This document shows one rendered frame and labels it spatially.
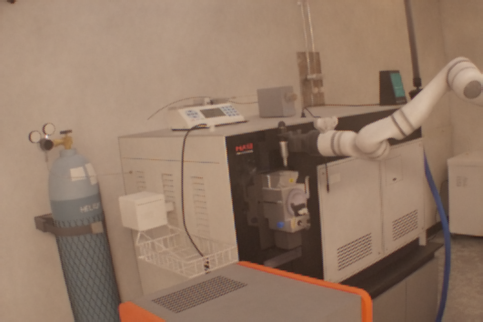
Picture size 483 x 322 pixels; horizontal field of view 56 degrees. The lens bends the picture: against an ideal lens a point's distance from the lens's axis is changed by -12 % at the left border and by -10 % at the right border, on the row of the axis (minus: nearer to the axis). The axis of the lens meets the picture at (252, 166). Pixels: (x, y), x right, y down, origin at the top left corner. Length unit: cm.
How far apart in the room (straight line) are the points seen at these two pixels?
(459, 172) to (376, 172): 271
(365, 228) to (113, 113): 135
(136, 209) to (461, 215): 363
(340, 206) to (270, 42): 162
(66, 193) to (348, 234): 114
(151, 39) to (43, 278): 136
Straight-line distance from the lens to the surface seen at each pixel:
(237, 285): 116
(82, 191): 209
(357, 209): 199
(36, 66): 243
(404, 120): 132
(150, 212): 171
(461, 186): 476
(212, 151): 154
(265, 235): 164
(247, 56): 312
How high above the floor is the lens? 155
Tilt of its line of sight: 8 degrees down
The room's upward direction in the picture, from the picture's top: 6 degrees counter-clockwise
